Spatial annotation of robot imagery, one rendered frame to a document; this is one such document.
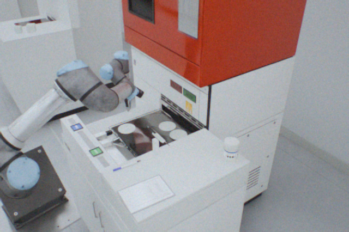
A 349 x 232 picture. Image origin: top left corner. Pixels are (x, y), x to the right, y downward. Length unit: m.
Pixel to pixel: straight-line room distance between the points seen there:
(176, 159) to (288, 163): 1.77
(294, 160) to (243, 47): 1.72
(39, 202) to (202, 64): 0.97
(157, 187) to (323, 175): 2.01
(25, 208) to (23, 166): 0.27
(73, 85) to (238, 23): 0.84
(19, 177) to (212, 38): 1.01
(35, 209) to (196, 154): 0.77
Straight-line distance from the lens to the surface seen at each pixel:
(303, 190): 3.00
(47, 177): 1.64
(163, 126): 1.94
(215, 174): 1.54
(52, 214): 1.66
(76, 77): 1.31
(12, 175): 1.39
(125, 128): 1.94
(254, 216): 2.69
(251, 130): 2.19
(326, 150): 3.32
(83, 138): 1.82
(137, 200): 1.42
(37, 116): 1.37
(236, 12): 1.66
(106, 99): 1.32
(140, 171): 1.55
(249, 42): 1.79
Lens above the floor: 2.01
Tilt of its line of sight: 33 degrees down
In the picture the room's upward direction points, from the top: straight up
